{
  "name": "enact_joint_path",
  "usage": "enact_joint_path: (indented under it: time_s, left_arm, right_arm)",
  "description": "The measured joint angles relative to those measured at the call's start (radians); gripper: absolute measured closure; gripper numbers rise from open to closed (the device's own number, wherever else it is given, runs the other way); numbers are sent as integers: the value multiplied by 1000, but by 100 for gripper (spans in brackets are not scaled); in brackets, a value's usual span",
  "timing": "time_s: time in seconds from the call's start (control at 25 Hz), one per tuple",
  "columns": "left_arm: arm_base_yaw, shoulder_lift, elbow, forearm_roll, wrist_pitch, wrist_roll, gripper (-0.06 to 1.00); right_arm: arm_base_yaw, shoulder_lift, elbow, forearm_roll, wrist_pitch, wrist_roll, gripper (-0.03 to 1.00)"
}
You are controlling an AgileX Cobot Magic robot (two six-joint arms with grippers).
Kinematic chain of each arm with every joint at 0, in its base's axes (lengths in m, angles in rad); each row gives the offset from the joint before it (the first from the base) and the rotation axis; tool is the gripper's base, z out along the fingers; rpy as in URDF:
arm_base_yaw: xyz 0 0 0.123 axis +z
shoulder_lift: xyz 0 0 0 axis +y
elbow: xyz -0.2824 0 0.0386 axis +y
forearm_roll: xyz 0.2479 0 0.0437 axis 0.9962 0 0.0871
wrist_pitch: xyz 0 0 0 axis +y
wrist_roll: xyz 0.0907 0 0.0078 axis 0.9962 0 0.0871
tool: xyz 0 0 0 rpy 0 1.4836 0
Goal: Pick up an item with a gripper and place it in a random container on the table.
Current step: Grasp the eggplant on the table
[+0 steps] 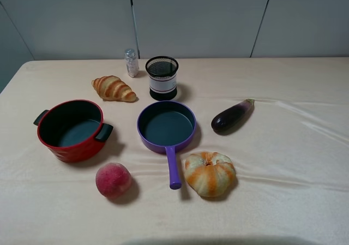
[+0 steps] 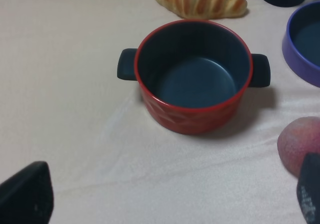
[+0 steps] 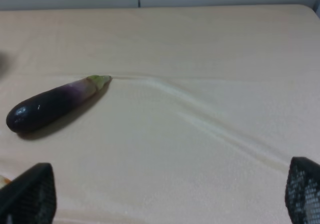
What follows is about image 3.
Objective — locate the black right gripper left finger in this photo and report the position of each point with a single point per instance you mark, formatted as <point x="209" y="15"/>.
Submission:
<point x="30" y="198"/>

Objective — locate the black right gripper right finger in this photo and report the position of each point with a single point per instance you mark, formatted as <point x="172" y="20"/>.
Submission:
<point x="302" y="191"/>

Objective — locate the purple eggplant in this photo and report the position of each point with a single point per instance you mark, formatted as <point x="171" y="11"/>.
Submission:
<point x="41" y="110"/>

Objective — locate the orange white pumpkin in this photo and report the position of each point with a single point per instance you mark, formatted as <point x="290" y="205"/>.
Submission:
<point x="4" y="181"/>

